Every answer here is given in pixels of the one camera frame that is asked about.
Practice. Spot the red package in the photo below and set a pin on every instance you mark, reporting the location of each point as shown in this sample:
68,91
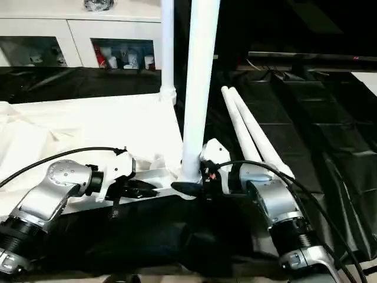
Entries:
101,57

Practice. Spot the white plastic table top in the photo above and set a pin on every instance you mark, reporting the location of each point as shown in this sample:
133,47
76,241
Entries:
73,126

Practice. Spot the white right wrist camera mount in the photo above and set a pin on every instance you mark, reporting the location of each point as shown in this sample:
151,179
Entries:
218,153

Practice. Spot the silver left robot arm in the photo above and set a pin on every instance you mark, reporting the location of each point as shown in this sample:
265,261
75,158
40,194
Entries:
53,188

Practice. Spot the white glass door cabinet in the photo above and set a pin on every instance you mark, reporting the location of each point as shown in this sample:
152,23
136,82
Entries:
73,23

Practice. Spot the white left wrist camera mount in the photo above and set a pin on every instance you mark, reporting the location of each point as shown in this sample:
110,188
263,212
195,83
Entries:
117,171

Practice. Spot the white plastic table leg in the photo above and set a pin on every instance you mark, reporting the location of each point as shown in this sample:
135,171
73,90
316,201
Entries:
238,123
168,44
200,88
259,138

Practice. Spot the black flat monitor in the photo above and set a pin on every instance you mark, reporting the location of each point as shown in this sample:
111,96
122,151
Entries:
309,57

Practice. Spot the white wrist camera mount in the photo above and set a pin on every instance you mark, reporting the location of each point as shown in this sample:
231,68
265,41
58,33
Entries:
218,153
117,171

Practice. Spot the small white cup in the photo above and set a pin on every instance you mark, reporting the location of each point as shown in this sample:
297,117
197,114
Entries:
148,62
112,62

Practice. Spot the black glossy mat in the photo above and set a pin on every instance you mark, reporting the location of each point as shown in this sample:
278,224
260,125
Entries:
309,132

